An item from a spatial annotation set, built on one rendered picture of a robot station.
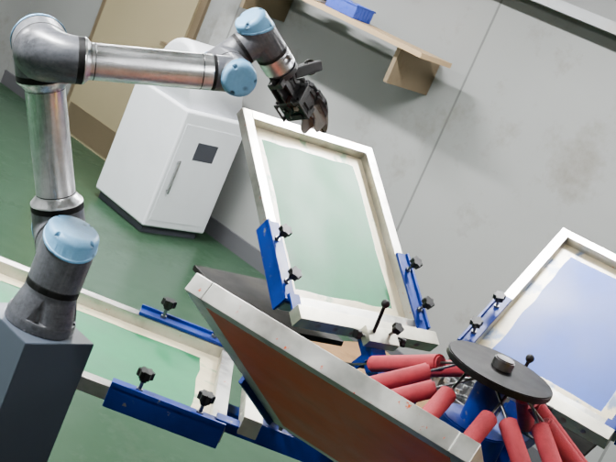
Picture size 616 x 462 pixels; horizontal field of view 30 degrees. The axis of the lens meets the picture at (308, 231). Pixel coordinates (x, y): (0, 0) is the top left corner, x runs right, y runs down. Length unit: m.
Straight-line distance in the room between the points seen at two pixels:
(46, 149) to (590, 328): 2.26
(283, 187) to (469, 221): 3.11
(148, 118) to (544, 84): 2.61
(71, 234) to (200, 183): 5.30
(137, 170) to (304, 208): 3.92
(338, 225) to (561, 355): 0.88
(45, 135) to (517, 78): 4.65
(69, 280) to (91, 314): 0.92
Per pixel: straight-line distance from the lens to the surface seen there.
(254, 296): 4.10
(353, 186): 4.12
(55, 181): 2.53
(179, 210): 7.71
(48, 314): 2.47
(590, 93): 6.60
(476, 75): 6.99
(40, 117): 2.49
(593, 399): 3.93
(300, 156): 4.03
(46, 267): 2.45
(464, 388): 6.36
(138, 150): 7.73
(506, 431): 3.05
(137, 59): 2.35
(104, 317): 3.38
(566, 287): 4.27
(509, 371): 3.18
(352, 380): 1.91
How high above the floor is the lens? 2.17
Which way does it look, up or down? 13 degrees down
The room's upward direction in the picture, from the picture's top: 24 degrees clockwise
